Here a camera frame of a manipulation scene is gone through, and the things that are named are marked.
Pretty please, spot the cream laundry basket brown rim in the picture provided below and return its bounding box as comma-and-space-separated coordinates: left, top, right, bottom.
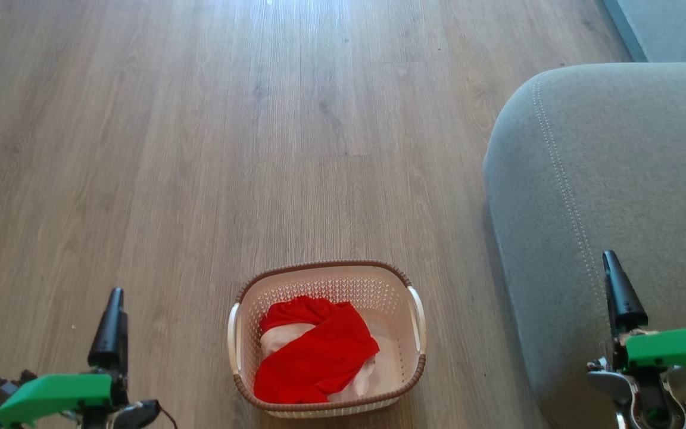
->
227, 260, 427, 418

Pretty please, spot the red cloth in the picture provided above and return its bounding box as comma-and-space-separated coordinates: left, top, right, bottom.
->
254, 296, 381, 405

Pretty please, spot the white cloth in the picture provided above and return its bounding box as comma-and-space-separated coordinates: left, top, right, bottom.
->
260, 322, 378, 403

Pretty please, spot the long grey sofa seat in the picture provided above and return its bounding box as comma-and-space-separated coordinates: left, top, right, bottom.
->
602, 0, 686, 63

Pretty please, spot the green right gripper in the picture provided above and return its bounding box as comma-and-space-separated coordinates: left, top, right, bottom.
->
603, 250, 686, 377

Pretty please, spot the large grey sofa seat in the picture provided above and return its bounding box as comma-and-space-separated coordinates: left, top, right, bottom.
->
484, 61, 686, 429

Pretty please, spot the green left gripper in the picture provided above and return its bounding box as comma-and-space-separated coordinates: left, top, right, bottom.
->
0, 288, 130, 427

